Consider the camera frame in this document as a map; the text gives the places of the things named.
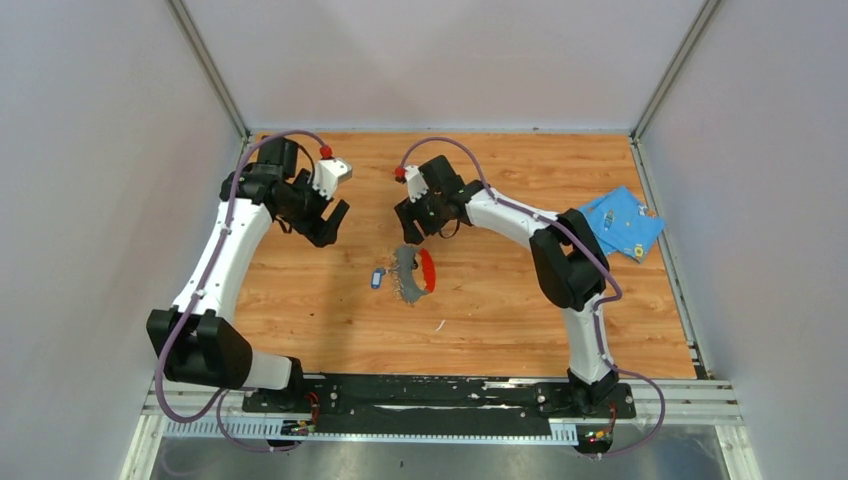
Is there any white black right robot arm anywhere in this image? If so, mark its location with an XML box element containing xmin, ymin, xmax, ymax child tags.
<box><xmin>394</xmin><ymin>156</ymin><xmax>619</xmax><ymax>418</ymax></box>

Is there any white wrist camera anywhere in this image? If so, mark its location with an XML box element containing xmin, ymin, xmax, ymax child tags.
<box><xmin>310</xmin><ymin>158</ymin><xmax>353</xmax><ymax>200</ymax></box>
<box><xmin>394</xmin><ymin>165</ymin><xmax>430</xmax><ymax>203</ymax></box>

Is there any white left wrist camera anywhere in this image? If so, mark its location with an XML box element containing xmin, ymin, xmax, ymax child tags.
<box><xmin>310</xmin><ymin>158</ymin><xmax>353</xmax><ymax>200</ymax></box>

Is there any blue tag key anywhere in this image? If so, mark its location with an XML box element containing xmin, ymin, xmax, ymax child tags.
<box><xmin>370</xmin><ymin>267</ymin><xmax>387</xmax><ymax>290</ymax></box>

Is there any blue patterned cloth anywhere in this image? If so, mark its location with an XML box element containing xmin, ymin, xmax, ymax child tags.
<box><xmin>578</xmin><ymin>186</ymin><xmax>666</xmax><ymax>263</ymax></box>

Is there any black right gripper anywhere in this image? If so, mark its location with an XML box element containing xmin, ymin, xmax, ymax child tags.
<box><xmin>395</xmin><ymin>187</ymin><xmax>448</xmax><ymax>247</ymax></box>

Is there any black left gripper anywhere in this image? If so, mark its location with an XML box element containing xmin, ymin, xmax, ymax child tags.
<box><xmin>277</xmin><ymin>170</ymin><xmax>348</xmax><ymax>247</ymax></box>

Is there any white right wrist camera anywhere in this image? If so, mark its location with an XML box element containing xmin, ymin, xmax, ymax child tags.
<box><xmin>394</xmin><ymin>165</ymin><xmax>430</xmax><ymax>203</ymax></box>

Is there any keyring holder with red handle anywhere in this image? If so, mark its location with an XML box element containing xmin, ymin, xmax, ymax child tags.
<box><xmin>389</xmin><ymin>245</ymin><xmax>436</xmax><ymax>305</ymax></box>

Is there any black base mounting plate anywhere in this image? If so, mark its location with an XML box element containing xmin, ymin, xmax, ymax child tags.
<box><xmin>242</xmin><ymin>373</ymin><xmax>637</xmax><ymax>437</ymax></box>

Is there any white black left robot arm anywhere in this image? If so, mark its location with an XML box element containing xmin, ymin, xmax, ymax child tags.
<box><xmin>146</xmin><ymin>131</ymin><xmax>353</xmax><ymax>413</ymax></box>

